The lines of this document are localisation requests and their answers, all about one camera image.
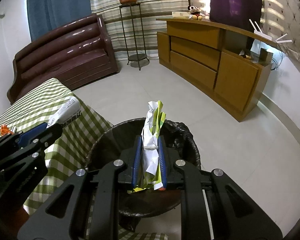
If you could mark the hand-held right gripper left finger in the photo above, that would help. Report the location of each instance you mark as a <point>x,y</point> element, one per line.
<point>137,160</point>

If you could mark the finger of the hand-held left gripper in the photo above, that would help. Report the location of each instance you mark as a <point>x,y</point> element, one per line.
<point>50,135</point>
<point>27,136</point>

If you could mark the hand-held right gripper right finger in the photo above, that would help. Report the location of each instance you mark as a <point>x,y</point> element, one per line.
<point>162,162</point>

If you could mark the orange plastic bag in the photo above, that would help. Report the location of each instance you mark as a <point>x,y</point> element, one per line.
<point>3,130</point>

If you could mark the white printed plastic package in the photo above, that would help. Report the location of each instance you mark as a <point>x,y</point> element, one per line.
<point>67,110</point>

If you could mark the round bin with black liner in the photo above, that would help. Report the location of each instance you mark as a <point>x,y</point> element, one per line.
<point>110,140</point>

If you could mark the reddish brown wooden furniture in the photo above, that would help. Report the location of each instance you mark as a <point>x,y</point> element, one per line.
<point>21,210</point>

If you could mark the green checked tablecloth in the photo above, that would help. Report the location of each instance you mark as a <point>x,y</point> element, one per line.
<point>40,95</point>

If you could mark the dark brown leather sofa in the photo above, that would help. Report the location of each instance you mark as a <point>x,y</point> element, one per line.
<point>65,52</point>

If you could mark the tall metal plant stand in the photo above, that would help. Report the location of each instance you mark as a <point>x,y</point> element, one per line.
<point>137,57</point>

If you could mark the wooden cabinet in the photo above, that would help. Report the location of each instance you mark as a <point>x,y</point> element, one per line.
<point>237,80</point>

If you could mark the blue curtain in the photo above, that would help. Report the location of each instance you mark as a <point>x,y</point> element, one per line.
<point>57,2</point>

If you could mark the flat white box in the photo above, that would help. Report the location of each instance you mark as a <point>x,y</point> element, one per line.
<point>181,15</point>

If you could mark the small brown box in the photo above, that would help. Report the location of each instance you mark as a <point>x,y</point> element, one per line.
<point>265,55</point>

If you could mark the mouse plush toy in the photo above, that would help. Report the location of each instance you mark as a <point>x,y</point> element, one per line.
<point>193,10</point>

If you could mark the striped curtain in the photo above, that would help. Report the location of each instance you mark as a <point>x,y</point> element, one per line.
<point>165,5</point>

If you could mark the white router with antennas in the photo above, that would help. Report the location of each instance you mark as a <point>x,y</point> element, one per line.
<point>262,35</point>

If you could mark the purple curtain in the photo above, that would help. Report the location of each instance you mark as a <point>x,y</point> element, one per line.
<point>235,2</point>

